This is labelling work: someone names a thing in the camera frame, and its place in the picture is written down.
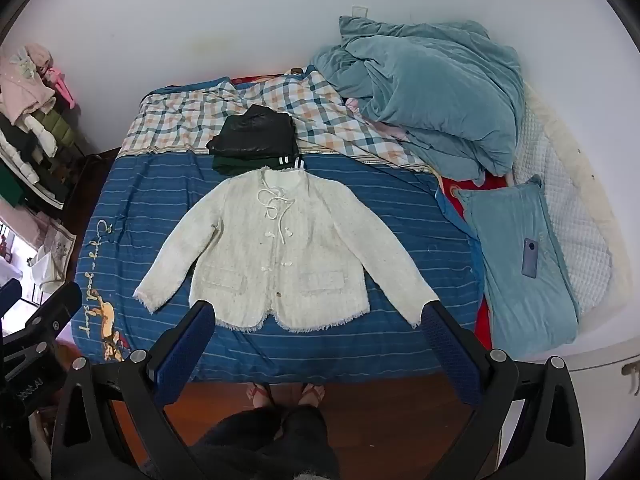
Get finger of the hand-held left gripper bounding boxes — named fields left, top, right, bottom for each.
left=0, top=279, right=24, bottom=334
left=0, top=282, right=83, bottom=386

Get white cabinet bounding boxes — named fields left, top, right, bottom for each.
left=530, top=330, right=640, bottom=480

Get grey smartphone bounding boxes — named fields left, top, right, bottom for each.
left=521, top=238, right=541, bottom=279

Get red sheet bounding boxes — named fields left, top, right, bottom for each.
left=442, top=177, right=496, bottom=351

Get teal duvet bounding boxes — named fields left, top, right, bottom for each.
left=307, top=15, right=526, bottom=186

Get rack of hanging clothes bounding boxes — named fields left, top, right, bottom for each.
left=0, top=45, right=96, bottom=211

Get blue striped bedsheet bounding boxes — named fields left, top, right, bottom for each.
left=70, top=147, right=486, bottom=383

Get person's right foot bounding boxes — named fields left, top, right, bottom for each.
left=299, top=382, right=327, bottom=408

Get embroidered beige cloth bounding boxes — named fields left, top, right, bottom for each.
left=25, top=217, right=78, bottom=286

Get person's left foot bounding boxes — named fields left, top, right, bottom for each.
left=245, top=382, right=273, bottom=411

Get plaid blanket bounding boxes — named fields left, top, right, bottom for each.
left=122, top=70, right=441, bottom=176

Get black folded jacket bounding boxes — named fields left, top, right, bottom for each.
left=206, top=105, right=300, bottom=158

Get white tweed jacket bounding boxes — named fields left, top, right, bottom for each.
left=133, top=167, right=440, bottom=333

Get person's dark pants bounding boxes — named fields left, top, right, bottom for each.
left=190, top=405, right=341, bottom=480

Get white quilted mattress pad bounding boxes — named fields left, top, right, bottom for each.
left=510, top=80, right=631, bottom=331

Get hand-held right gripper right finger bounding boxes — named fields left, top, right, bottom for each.
left=420, top=300, right=587, bottom=480

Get teal pillow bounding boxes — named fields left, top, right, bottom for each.
left=460, top=175, right=581, bottom=351

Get pink cloth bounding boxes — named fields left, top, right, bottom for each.
left=345, top=97, right=411, bottom=141

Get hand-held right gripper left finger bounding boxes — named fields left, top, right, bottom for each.
left=50, top=300, right=217, bottom=480

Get person's foot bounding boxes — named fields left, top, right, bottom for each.
left=299, top=382, right=327, bottom=408
left=245, top=382, right=273, bottom=411

